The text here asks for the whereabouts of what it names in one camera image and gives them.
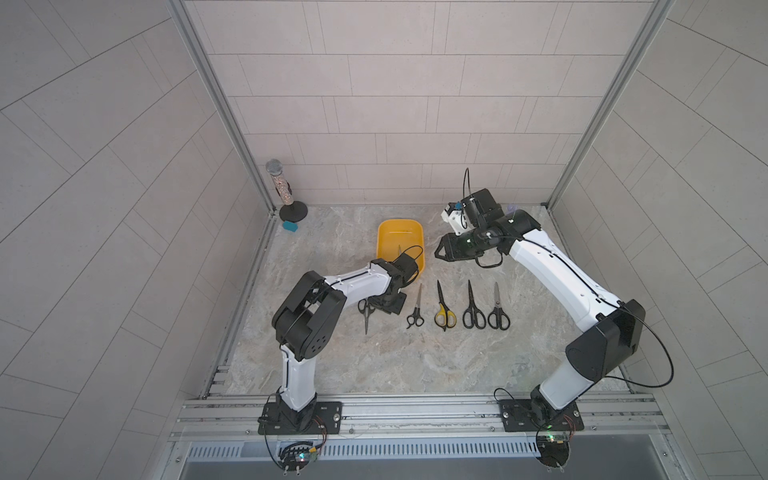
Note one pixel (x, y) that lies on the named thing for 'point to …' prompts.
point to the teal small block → (290, 226)
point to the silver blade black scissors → (498, 318)
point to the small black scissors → (416, 319)
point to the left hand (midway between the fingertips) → (391, 306)
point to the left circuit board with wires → (295, 456)
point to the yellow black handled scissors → (444, 317)
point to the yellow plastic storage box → (402, 234)
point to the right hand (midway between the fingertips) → (439, 252)
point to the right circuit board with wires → (554, 451)
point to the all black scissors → (473, 316)
